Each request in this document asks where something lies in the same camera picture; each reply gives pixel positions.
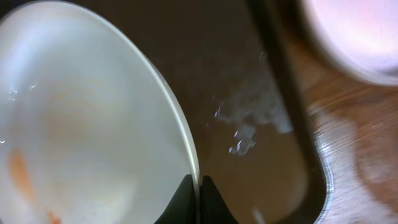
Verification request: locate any large brown serving tray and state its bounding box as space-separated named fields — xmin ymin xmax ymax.
xmin=1 ymin=1 xmax=326 ymax=223

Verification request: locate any pink plate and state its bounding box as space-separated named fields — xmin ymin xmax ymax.
xmin=297 ymin=0 xmax=397 ymax=86

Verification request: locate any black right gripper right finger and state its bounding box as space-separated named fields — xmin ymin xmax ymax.
xmin=200 ymin=175 xmax=238 ymax=224

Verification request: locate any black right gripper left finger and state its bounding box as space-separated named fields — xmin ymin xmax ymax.
xmin=155 ymin=174 xmax=196 ymax=224

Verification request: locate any cream white plate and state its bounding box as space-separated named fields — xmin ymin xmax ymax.
xmin=1 ymin=1 xmax=199 ymax=223

